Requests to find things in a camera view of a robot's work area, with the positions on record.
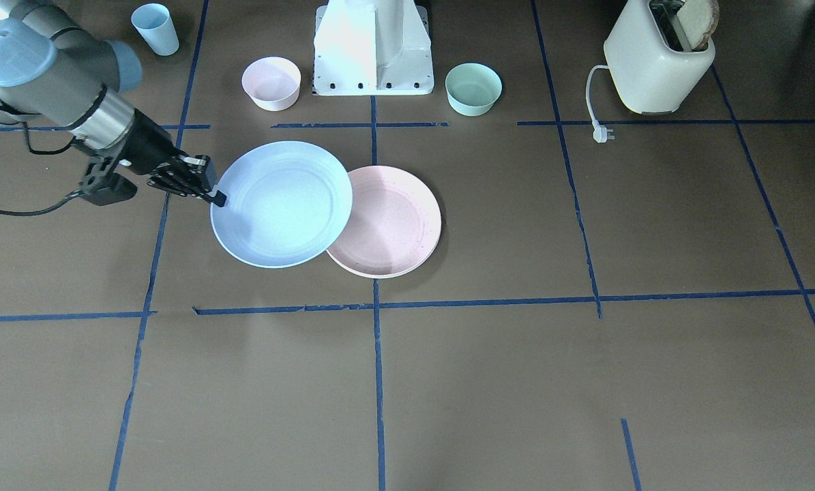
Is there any green bowl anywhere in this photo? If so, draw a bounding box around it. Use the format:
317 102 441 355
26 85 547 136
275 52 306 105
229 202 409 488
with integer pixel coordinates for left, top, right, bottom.
445 63 503 116

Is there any blue plate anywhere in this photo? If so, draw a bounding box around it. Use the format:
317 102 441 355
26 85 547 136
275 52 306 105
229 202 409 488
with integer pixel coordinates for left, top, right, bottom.
210 142 353 269

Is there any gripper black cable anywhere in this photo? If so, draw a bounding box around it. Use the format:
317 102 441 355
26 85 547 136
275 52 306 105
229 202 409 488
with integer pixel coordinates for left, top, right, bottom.
0 102 101 218

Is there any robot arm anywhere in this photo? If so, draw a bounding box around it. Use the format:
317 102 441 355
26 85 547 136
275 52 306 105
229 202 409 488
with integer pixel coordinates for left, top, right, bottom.
0 1 226 207

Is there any light blue cup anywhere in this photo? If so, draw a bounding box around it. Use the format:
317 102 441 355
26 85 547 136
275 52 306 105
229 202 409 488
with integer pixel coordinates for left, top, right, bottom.
130 3 179 57

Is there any white power plug cable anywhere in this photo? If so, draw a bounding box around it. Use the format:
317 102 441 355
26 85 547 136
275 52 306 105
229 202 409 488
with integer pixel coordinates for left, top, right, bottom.
586 64 616 144

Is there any white toaster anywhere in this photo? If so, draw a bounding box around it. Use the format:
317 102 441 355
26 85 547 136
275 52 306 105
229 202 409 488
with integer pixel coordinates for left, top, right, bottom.
604 1 716 115

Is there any bread slice in toaster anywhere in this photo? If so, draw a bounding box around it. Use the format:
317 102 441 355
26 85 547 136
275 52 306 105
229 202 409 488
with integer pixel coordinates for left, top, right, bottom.
675 0 721 52

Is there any pink bowl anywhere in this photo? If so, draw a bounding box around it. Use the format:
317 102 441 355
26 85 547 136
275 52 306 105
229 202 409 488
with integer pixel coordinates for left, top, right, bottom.
241 57 302 112

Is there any pink plate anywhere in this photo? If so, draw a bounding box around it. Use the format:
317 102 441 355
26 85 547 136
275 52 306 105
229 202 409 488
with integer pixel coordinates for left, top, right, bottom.
327 165 442 279

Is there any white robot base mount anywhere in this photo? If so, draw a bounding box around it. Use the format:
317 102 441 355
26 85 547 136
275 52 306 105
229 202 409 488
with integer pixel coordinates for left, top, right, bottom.
312 1 435 97

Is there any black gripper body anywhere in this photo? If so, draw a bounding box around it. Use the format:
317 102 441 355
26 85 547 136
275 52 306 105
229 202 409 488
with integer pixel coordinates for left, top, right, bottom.
80 110 217 206

